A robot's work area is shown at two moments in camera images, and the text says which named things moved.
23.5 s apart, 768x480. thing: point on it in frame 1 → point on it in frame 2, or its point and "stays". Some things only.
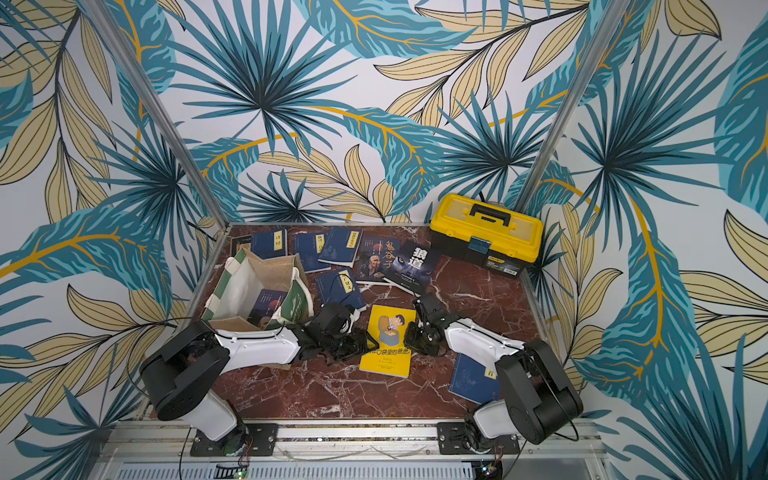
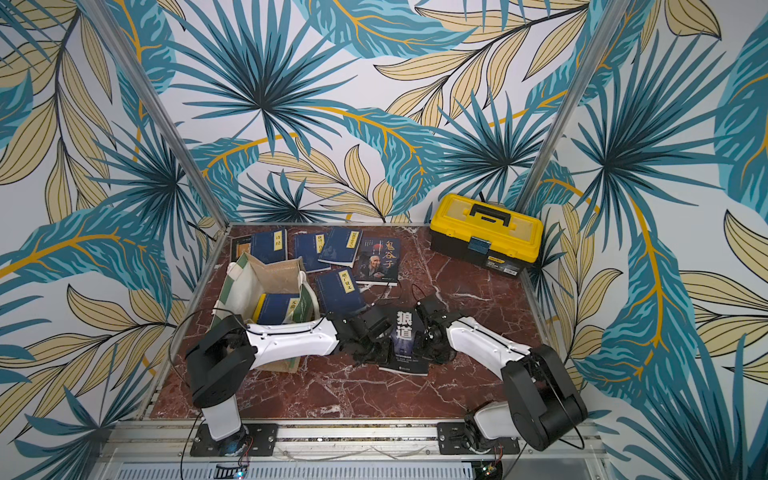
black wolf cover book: [413, 267] → [404, 356]
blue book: [309, 248] stays
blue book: [340, 246] stays
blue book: [270, 244] stays
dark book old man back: [376, 255] stays
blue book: [474, 381] → [276, 308]
